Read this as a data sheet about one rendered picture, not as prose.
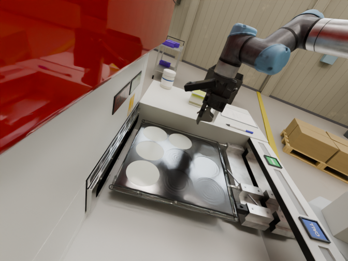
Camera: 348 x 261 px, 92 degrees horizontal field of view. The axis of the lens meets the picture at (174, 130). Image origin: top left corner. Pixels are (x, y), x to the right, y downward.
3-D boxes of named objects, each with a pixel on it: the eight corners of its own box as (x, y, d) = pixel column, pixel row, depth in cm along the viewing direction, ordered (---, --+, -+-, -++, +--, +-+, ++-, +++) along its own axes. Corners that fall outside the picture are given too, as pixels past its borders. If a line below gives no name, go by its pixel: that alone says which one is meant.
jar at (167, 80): (158, 87, 96) (163, 70, 91) (160, 83, 102) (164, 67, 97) (170, 90, 96) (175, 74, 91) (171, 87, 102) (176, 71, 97)
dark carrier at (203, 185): (114, 185, 46) (114, 183, 45) (143, 122, 75) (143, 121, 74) (232, 215, 49) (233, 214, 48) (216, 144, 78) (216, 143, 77)
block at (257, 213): (245, 217, 51) (250, 212, 50) (242, 207, 54) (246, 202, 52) (269, 223, 52) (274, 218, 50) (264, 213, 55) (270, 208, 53)
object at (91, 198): (84, 212, 42) (84, 188, 37) (133, 124, 79) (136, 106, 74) (91, 214, 42) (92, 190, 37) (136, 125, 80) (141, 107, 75)
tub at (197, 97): (187, 103, 88) (192, 91, 84) (188, 99, 94) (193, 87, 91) (201, 109, 88) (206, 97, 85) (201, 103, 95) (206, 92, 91)
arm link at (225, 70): (217, 60, 54) (219, 58, 61) (211, 74, 56) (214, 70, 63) (240, 69, 53) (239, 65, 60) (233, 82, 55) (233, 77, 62)
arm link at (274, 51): (306, 32, 41) (268, 24, 48) (271, 57, 41) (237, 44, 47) (298, 60, 47) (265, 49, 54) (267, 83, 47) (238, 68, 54)
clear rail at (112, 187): (107, 190, 44) (107, 186, 44) (109, 185, 46) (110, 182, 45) (237, 223, 48) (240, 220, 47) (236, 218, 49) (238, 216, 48)
